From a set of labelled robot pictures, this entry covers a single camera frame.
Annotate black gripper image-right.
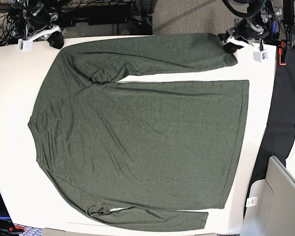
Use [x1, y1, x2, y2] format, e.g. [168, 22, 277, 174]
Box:
[218, 28, 255, 54]

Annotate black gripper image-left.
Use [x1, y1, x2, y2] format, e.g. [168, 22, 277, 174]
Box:
[40, 31, 64, 49]

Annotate dark green long-sleeve shirt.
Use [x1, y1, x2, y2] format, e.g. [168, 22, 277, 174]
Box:
[28, 33, 249, 232]

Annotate red clamp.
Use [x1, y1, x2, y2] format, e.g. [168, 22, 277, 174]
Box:
[278, 40, 288, 66]

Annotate black garment on right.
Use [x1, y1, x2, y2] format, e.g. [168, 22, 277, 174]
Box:
[242, 48, 295, 223]

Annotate white price tag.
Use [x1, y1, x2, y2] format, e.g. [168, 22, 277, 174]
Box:
[245, 196, 258, 207]

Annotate grey plastic bin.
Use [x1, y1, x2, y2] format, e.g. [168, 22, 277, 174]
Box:
[240, 156, 295, 236]

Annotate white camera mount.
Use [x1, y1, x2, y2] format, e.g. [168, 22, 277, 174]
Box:
[221, 36, 268, 62]
[18, 25, 62, 52]

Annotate blue handled clamp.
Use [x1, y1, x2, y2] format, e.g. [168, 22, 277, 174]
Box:
[270, 21, 277, 40]

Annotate tangled black cables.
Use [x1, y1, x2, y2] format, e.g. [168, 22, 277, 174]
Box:
[0, 0, 64, 47]

